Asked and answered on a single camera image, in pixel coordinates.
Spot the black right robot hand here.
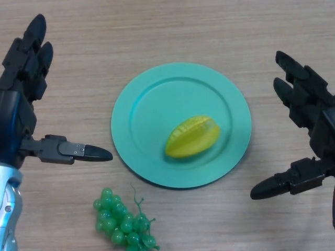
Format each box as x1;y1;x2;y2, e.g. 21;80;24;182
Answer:
250;51;335;201

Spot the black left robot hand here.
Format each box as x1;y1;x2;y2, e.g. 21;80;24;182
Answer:
0;14;114;169

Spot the green grape bunch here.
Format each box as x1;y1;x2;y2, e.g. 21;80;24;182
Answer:
93;182;160;251

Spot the yellow starfruit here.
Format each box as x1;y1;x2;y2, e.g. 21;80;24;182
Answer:
164;114;221;159

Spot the teal round plate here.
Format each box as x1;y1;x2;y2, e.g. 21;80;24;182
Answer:
111;62;252;189

